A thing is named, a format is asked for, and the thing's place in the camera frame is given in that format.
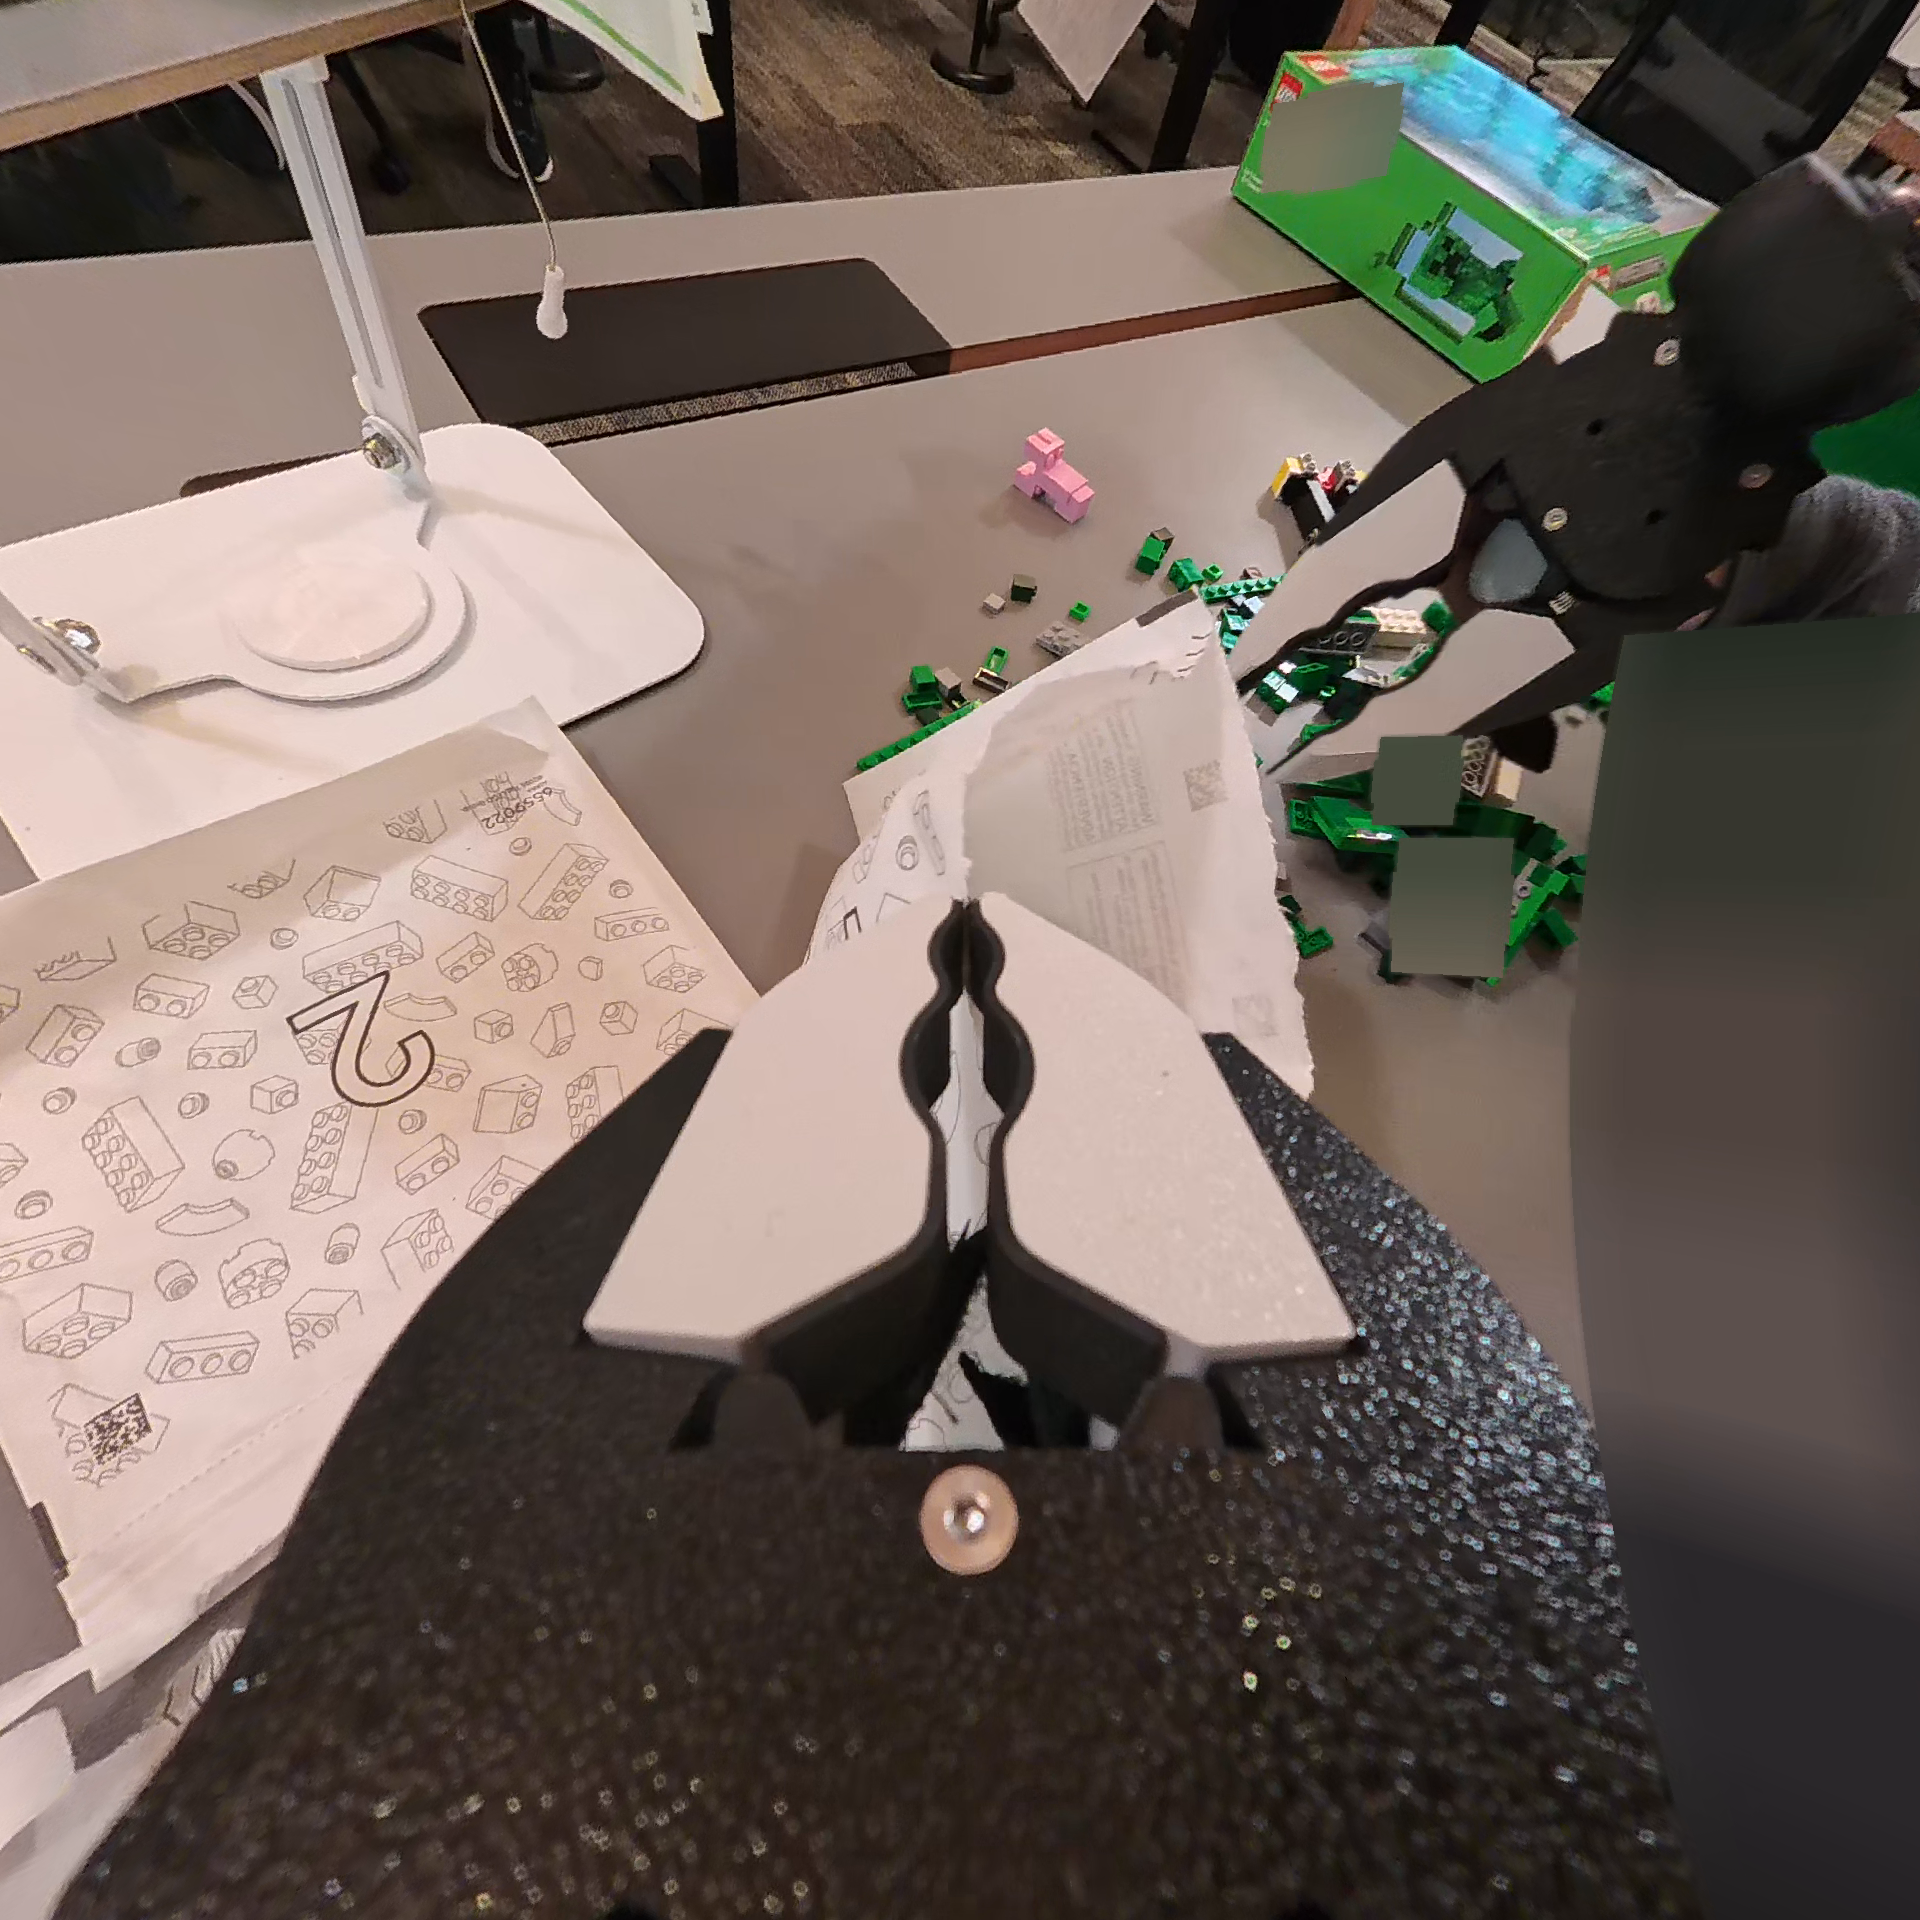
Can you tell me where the crumpled white paper bag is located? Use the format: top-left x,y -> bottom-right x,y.
0,1576 -> 265,1920

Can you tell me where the white hanging cord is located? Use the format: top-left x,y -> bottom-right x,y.
462,0 -> 575,343

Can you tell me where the green toy set box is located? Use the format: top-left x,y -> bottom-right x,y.
1230,42 -> 1724,386

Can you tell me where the neighbouring grey desk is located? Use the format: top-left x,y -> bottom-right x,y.
0,0 -> 531,156

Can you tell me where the flat printed paper bag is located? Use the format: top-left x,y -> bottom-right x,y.
0,696 -> 761,1706

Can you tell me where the torn printed paper bag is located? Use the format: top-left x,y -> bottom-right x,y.
810,596 -> 1322,1104

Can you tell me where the black office chair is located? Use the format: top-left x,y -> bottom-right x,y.
1573,0 -> 1920,169

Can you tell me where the black desk cable cover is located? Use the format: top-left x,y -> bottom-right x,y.
417,256 -> 955,433

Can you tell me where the white lamp base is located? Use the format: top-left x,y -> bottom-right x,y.
0,421 -> 709,882

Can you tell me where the green-edged white booklet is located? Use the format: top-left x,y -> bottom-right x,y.
525,0 -> 725,119

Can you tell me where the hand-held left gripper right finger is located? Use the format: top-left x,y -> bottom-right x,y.
972,892 -> 1362,1444

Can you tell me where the pink toy pig figure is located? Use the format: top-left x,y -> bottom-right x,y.
1011,431 -> 1099,531

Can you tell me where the person's right forearm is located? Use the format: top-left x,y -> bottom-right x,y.
1726,479 -> 1920,628

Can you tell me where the white paper sheet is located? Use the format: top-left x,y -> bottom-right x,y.
1018,0 -> 1161,106

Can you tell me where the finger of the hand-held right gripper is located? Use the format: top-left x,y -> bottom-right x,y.
1233,320 -> 1626,692
1252,604 -> 1623,783

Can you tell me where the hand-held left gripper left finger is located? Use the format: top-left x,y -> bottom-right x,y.
580,897 -> 974,1444

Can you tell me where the pile of green toy bricks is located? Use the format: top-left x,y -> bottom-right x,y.
897,448 -> 1596,995

